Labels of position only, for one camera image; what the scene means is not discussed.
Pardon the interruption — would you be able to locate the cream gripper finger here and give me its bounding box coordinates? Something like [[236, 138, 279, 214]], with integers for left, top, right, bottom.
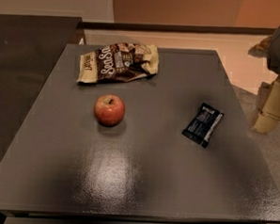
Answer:
[[251, 80, 280, 134], [247, 36, 272, 58]]

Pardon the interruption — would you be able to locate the red apple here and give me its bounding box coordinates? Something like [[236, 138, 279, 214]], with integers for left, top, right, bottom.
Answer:
[[94, 94, 125, 126]]

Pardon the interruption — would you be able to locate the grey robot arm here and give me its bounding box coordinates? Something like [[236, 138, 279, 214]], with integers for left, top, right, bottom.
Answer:
[[247, 26, 280, 134]]

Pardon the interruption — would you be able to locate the black snack packet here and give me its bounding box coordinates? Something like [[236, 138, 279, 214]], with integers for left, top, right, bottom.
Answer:
[[182, 104, 225, 149]]

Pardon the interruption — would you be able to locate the sea salt snack bag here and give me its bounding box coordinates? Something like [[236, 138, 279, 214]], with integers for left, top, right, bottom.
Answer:
[[78, 42, 159, 84]]

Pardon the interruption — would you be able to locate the dark side table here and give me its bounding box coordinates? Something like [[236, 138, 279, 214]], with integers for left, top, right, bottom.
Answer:
[[0, 14, 84, 161]]

